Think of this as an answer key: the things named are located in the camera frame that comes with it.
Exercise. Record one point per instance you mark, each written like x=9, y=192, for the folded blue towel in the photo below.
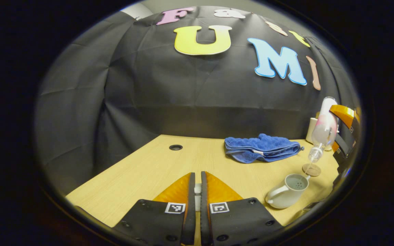
x=262, y=147

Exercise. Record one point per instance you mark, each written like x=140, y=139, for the white ceramic teacup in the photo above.
x=286, y=196

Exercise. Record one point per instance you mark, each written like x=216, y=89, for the white toaster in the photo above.
x=311, y=131

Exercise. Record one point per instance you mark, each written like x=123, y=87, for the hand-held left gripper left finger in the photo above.
x=192, y=205

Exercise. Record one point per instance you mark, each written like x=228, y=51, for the black backdrop cloth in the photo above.
x=149, y=95

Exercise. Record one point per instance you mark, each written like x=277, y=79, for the clear water bottle pink label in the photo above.
x=324, y=130

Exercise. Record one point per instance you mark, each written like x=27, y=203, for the round cork coaster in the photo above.
x=312, y=171

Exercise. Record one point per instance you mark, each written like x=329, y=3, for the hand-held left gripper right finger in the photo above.
x=204, y=218

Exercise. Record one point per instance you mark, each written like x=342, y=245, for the white blue-patterned teacup lid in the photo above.
x=197, y=191

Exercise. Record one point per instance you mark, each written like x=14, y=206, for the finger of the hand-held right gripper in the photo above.
x=345, y=114
x=340, y=148

